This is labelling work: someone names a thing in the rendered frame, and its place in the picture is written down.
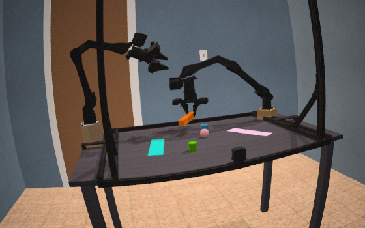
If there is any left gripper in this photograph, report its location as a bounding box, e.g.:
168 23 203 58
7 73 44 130
139 48 169 73

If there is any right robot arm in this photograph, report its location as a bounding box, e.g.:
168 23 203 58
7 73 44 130
169 55 273 110

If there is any orange rectangular bar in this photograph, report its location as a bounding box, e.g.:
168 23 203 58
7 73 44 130
178 112 196 126

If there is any teal cylinder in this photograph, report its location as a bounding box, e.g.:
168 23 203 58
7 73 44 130
200 124 209 131

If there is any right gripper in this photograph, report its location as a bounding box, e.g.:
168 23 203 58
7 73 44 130
172 88 208 117

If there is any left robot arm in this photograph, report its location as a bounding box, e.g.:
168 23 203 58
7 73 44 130
70 33 160 125

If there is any teal flat rectangle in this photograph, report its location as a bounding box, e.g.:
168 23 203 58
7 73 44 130
148 139 164 156

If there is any pink ball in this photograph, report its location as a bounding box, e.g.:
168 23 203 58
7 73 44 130
200 129 209 137

